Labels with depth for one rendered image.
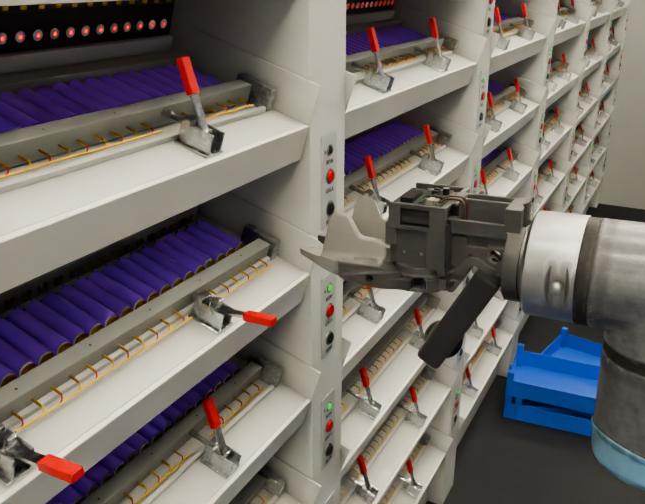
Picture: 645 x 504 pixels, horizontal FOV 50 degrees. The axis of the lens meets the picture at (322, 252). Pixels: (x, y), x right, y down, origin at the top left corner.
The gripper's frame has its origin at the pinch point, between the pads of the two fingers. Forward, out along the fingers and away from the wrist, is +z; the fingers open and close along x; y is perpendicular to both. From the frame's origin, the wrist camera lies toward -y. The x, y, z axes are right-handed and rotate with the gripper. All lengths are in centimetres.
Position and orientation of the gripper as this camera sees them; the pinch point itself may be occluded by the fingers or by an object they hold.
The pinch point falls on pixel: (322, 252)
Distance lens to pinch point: 69.8
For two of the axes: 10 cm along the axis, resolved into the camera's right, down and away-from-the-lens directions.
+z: -8.8, -1.4, 4.5
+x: -4.7, 3.3, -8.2
